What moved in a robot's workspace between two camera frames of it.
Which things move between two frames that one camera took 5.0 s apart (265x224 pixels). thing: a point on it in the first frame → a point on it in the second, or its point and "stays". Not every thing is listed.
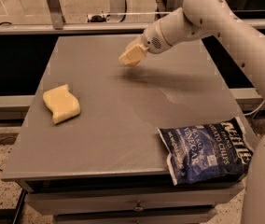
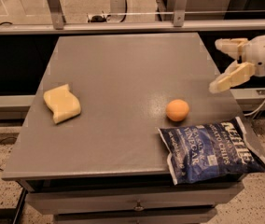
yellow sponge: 61,103 stays
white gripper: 152,40 → 262,57
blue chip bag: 205,153 stays
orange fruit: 134,63 → 176,109
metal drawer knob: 139,207 stays
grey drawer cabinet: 107,164 stays
